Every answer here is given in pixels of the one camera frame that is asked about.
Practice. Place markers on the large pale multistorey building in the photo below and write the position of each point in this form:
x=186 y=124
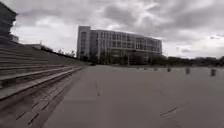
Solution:
x=113 y=41

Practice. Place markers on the grey paved plaza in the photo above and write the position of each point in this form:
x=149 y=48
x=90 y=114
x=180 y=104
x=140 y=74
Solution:
x=133 y=100

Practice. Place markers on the slotted paving strip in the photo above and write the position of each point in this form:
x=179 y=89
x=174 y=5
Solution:
x=43 y=100

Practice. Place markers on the row of trees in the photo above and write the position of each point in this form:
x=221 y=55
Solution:
x=196 y=61

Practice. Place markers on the row of bollards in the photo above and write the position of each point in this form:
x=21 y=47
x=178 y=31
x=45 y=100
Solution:
x=213 y=72

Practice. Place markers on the dark building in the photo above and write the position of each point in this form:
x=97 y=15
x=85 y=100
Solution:
x=6 y=20

